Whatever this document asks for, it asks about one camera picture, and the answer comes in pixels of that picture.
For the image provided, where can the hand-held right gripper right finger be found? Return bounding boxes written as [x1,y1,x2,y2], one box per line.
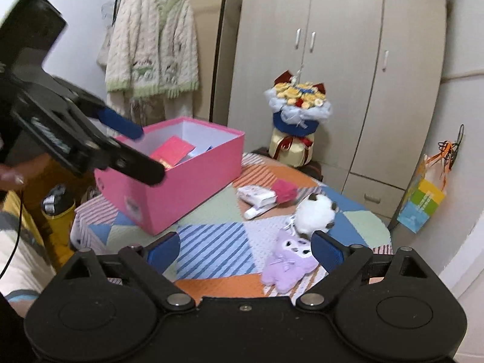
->
[296,231,429,311]

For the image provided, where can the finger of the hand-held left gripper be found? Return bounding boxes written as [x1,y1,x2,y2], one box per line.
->
[74,90,145,141]
[97,138,166,187]

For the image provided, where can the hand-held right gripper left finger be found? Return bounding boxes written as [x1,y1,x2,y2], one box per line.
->
[62,231,197,311]

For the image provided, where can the red envelope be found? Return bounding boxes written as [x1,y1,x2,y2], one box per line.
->
[151,136,196,169]

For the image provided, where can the white panda plush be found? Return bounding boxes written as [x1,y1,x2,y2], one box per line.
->
[292,193,337,235]

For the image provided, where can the purple plush toy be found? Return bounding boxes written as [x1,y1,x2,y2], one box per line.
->
[261,231,317,294]

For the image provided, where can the pink cardboard box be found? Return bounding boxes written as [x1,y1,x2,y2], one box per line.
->
[94,117,246,236]

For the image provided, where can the pink fluffy scrunchie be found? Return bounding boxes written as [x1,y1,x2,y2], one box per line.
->
[272,179,298,204]

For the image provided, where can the white toothpaste tube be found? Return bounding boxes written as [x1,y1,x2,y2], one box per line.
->
[244,201,273,220]

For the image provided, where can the white tissue pack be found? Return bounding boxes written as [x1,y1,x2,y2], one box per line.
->
[237,185,277,207]

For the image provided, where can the person's left hand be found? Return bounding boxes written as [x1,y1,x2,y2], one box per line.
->
[0,154,51,190]

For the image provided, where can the cream fluffy pajama pants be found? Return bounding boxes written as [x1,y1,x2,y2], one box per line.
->
[108,91,193,129]

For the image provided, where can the patchwork tablecloth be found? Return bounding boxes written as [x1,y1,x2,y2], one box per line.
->
[70,151,394,303]

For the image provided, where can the cream fluffy cardigan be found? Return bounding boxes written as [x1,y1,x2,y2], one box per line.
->
[105,0,200,101]

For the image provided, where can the colourful gift bag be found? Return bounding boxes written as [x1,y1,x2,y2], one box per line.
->
[397,155,447,234]

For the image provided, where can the cream round box with ribbon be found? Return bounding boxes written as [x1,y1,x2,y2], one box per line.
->
[268,126,315,169]

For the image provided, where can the yellow flower bouquet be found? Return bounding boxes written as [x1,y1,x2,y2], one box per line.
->
[264,70,333,137]

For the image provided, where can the black hook with orange ribbon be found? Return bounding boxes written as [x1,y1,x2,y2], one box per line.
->
[438,124,466,168]

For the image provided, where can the beige wardrobe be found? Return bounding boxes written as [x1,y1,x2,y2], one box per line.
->
[227,0,447,216]

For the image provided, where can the black cable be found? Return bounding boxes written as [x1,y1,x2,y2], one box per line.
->
[0,187,24,278]

